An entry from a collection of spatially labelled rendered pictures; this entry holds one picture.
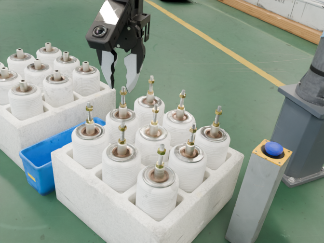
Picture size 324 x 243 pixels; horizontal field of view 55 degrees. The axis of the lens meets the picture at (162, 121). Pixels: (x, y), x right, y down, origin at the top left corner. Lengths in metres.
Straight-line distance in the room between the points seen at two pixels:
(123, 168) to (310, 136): 0.62
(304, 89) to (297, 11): 2.05
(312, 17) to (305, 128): 1.97
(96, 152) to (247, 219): 0.42
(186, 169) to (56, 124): 0.50
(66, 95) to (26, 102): 0.14
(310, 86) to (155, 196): 0.61
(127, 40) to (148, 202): 0.35
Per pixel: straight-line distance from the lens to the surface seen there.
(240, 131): 1.39
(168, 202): 0.72
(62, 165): 0.88
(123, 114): 0.90
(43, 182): 1.00
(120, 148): 0.75
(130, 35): 0.60
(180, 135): 0.90
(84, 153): 0.83
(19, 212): 1.01
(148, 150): 0.82
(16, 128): 1.03
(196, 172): 0.78
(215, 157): 0.87
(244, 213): 0.86
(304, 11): 3.03
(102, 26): 0.56
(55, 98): 1.10
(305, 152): 1.14
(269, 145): 0.75
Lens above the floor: 0.74
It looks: 33 degrees down
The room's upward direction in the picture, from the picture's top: 6 degrees clockwise
